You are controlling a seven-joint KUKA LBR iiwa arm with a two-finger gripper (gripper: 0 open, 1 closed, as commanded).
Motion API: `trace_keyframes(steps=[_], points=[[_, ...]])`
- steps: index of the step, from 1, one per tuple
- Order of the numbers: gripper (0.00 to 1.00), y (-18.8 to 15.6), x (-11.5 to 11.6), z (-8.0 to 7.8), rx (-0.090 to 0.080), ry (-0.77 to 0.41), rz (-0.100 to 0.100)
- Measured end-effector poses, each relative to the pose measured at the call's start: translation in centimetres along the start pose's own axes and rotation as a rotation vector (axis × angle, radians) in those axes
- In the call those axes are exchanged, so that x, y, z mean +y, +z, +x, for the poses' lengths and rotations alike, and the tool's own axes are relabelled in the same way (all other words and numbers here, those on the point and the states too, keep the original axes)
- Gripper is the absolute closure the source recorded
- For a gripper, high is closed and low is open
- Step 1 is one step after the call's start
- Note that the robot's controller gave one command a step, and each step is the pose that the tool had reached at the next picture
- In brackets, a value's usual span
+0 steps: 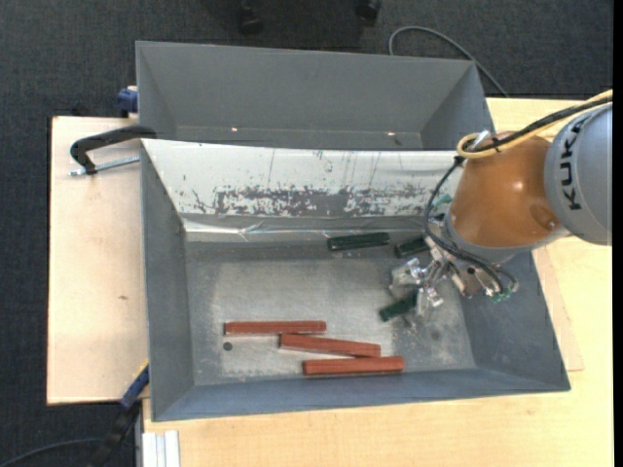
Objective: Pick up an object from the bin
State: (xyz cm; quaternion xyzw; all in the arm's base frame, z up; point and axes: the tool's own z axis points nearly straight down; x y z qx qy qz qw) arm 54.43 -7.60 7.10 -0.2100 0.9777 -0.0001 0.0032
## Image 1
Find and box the dark green flat block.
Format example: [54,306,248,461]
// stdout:
[326,232,392,253]
[393,235,430,259]
[379,291,420,323]

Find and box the red-brown flat block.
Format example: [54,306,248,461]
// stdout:
[301,355,406,377]
[223,320,328,337]
[277,333,383,359]

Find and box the grey metal bin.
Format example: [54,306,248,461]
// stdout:
[134,40,571,422]

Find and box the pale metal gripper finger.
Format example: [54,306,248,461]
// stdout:
[415,279,446,319]
[390,257,431,292]

